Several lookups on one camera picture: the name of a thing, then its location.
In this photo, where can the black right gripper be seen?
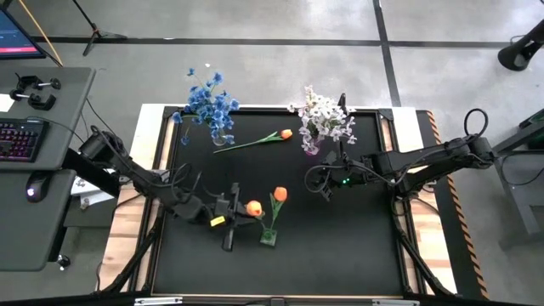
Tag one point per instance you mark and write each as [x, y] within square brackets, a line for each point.
[348, 172]

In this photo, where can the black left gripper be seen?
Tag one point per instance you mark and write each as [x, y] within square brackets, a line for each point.
[229, 210]

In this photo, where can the small blue flower sprig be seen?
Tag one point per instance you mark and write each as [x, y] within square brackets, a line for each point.
[177, 117]

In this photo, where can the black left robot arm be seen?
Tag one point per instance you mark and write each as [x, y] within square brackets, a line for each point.
[136, 174]

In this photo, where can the green faceted glass vase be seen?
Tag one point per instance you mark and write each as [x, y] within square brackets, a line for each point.
[268, 239]

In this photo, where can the pink ribbed glass vase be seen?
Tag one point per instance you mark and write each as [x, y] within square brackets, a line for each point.
[311, 149]

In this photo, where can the clear glass vase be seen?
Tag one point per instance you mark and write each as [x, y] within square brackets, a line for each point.
[219, 139]

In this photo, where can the yellow label tag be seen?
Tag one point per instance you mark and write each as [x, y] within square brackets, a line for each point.
[217, 221]

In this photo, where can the black edge with hazard stripe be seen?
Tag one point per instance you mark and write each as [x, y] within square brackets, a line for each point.
[461, 238]

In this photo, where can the black desk caster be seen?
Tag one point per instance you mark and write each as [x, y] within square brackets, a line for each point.
[64, 261]

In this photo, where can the black round stand base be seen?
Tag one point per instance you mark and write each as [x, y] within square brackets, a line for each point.
[516, 57]

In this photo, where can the grey side desk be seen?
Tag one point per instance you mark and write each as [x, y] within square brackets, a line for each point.
[68, 127]

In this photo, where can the black computer mouse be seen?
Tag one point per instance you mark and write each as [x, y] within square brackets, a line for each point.
[37, 187]

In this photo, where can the grey low desk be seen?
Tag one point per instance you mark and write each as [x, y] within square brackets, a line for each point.
[25, 238]

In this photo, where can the black C-clamp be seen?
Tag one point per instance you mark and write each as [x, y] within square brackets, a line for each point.
[40, 103]
[27, 81]

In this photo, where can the black tripod stand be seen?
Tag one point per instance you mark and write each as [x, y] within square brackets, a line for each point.
[98, 33]

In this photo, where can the backlit black keyboard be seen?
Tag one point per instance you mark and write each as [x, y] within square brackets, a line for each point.
[21, 140]

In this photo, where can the white paper note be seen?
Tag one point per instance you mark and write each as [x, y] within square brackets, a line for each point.
[6, 103]

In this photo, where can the yellow pole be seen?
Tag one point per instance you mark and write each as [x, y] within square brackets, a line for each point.
[40, 31]

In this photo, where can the computer screen with red bar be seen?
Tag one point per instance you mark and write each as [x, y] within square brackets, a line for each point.
[17, 38]

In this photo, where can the black aluminium table frame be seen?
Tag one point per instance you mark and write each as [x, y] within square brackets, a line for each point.
[384, 115]

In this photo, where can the black bracket post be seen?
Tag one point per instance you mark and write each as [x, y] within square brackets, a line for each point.
[342, 102]

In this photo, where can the silver metal bracket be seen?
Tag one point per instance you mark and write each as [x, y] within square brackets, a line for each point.
[157, 301]
[395, 302]

